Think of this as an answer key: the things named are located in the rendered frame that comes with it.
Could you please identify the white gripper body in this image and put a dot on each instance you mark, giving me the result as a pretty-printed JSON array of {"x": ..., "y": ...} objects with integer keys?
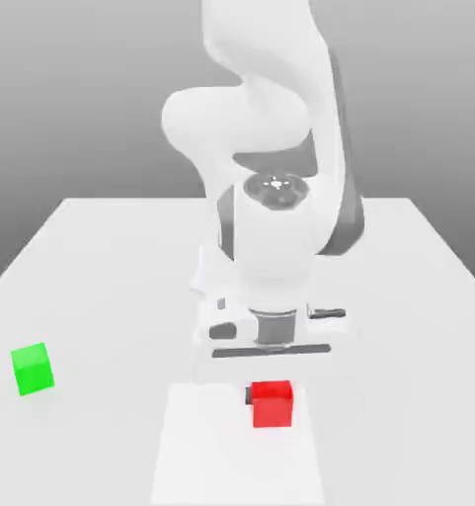
[{"x": 272, "y": 352}]

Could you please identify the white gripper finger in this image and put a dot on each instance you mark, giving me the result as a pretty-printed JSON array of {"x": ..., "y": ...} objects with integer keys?
[{"x": 248, "y": 396}]

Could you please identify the small red cube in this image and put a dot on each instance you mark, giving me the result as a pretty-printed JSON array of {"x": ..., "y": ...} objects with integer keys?
[{"x": 272, "y": 411}]

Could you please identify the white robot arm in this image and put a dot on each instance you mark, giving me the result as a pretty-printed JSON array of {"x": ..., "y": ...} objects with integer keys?
[{"x": 276, "y": 245}]

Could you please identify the small green cube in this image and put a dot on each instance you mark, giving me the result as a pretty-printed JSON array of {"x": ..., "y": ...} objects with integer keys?
[{"x": 33, "y": 371}]

